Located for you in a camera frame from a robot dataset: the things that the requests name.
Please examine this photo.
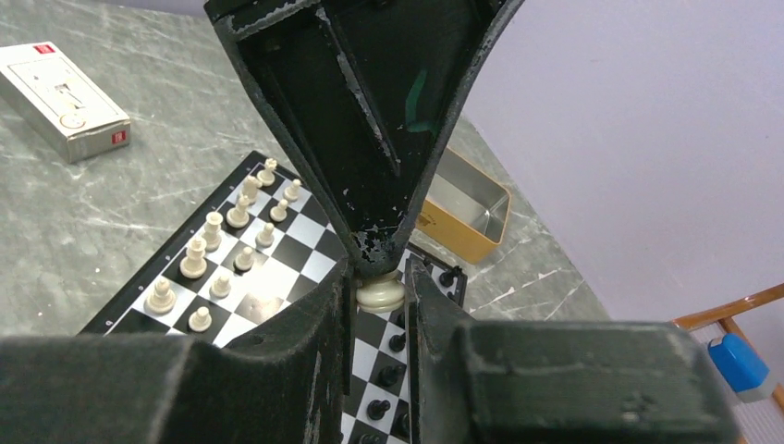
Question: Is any white chess piece sixteenth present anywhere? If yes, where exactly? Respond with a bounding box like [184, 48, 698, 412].
[356, 271, 406, 314]

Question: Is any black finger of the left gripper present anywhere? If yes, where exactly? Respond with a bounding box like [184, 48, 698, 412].
[204, 0, 520, 278]

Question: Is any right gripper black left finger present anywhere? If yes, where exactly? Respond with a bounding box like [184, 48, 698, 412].
[1, 260, 354, 443]

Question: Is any orange wooden rack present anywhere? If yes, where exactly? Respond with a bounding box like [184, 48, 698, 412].
[671, 284, 783, 443]

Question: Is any small white card box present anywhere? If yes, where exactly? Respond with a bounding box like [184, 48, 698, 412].
[1, 42, 132, 164]

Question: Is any white chess rook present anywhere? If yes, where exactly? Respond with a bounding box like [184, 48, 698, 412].
[256, 157, 277, 188]

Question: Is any white chess piece fifteenth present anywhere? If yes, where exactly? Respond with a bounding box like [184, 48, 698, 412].
[239, 175, 260, 205]

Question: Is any black white chessboard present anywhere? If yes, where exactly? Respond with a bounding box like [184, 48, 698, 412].
[78, 151, 470, 444]

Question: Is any gold tin of white pieces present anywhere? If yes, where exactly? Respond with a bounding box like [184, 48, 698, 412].
[416, 147, 511, 264]

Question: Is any white chess piece thirteenth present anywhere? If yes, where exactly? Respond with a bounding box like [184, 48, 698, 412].
[254, 222, 275, 249]

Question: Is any white chess piece fourteenth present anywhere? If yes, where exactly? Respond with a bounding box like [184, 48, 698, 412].
[201, 211, 224, 252]

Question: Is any white chess piece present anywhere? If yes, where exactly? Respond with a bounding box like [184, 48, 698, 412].
[283, 179, 301, 203]
[188, 306, 213, 333]
[209, 275, 232, 300]
[233, 247, 255, 273]

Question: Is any white chess piece eleventh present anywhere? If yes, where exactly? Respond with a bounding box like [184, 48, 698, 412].
[144, 277, 177, 315]

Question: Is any blue cube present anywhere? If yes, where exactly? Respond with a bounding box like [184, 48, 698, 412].
[707, 333, 776, 403]

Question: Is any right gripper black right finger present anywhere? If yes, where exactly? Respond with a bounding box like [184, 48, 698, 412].
[405, 259, 739, 443]

